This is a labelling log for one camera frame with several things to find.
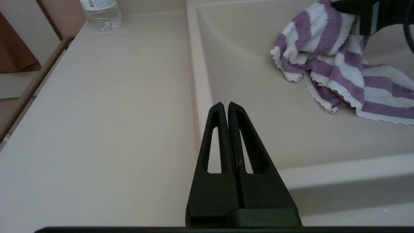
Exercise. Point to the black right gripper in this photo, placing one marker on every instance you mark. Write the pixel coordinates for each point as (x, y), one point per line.
(388, 14)

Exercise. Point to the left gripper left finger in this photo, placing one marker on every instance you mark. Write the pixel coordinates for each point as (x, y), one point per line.
(210, 197)

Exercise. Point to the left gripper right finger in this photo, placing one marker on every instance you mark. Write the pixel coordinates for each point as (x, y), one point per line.
(265, 191)

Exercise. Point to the purple white striped towel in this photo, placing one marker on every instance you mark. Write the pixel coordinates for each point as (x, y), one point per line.
(333, 64)

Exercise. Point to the beige wash basin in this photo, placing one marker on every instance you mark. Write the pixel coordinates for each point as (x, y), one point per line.
(258, 129)

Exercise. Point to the clear plastic water bottle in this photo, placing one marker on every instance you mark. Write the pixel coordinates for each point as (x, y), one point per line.
(102, 17)

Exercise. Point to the brown hanging cloth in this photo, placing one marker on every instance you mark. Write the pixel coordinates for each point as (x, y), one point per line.
(14, 53)

